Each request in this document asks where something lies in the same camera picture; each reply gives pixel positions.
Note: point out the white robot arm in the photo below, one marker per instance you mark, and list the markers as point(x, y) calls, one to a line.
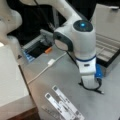
point(76, 35)

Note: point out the black and grey storage box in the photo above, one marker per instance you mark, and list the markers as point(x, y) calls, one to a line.
point(106, 20)

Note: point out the black pen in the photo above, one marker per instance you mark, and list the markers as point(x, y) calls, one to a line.
point(95, 90)

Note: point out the black tray with blue edge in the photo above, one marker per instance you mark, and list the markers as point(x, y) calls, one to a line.
point(38, 45)

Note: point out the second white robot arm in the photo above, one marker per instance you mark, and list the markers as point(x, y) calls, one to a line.
point(10, 20)

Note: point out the wooden shelf block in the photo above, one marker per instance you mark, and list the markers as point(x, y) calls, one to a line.
point(16, 103)

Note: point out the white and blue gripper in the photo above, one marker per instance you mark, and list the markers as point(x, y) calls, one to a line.
point(87, 71)

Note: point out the upper metal ruler strip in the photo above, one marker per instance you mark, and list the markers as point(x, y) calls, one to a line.
point(77, 113)

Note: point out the clear plastic ruler strip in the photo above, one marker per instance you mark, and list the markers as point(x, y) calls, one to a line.
point(53, 113)

